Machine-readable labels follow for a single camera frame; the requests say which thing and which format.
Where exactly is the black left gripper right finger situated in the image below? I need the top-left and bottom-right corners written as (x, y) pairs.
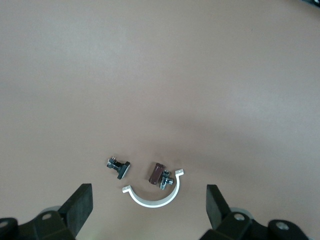
top-left (201, 184), bottom-right (272, 240)

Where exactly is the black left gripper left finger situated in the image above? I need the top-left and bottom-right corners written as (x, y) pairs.
top-left (17, 183), bottom-right (94, 240)

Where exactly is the white semicircular clamp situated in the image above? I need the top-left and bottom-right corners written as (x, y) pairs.
top-left (121, 168), bottom-right (186, 208)

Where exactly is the dark red push button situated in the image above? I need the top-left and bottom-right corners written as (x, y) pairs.
top-left (148, 162), bottom-right (175, 192)

